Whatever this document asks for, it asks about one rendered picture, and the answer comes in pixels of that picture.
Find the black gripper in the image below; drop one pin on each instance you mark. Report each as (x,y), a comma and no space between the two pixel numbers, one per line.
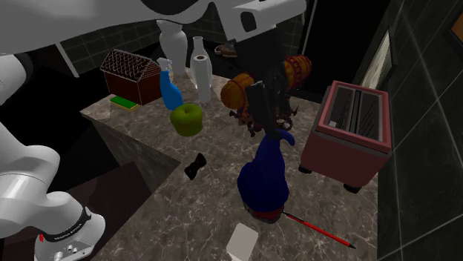
(261,54)

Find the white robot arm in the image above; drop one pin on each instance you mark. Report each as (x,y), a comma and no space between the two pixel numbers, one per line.
(29,180)

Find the orange and brown figure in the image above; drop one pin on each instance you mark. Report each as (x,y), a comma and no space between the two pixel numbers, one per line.
(233,92)

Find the brown bowl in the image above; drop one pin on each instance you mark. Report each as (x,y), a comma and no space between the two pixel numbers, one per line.
(226,50)

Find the white paper towel roll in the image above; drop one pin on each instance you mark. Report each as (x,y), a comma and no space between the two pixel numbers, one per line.
(202,77)

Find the green apple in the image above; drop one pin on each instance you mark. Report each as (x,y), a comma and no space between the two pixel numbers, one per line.
(187,121)

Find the clear glass bottle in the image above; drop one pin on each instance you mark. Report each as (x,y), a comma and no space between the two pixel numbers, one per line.
(199,45)

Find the red toaster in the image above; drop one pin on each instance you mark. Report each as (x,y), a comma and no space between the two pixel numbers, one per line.
(336,159)

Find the blue spray bottle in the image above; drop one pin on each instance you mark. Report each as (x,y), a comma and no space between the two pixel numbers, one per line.
(170,92)

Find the black bow tie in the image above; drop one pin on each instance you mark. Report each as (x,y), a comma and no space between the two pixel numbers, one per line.
(195,167)

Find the white ceramic vase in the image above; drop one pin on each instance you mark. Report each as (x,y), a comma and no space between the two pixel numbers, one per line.
(174,47)

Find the red pen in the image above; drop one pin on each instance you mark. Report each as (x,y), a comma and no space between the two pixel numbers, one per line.
(318,230)

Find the brown gingerbread house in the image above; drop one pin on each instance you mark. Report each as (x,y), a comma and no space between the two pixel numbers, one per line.
(124,81)

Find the green and yellow sponge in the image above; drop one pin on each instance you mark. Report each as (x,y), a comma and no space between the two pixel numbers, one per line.
(123,103)

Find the white box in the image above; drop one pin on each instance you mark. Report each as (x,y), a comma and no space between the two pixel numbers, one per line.
(241,243)

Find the framed wall picture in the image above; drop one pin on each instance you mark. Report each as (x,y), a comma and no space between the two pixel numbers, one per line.
(378,63)

